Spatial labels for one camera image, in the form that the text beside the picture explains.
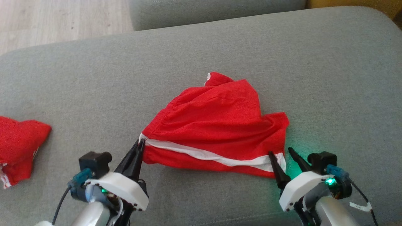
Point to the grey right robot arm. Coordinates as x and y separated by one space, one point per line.
333 210

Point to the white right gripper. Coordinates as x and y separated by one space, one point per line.
301 186

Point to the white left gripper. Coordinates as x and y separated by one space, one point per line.
122 188

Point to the large grey sofa seat cushion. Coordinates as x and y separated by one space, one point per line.
220 47

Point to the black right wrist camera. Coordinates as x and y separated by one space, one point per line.
322 161

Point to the large yellow sofa back cushion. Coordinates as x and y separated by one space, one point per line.
361 4

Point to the red shirt with white sleeves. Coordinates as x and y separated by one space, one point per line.
19 141

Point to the red shorts with white stripe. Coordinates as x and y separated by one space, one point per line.
213 119

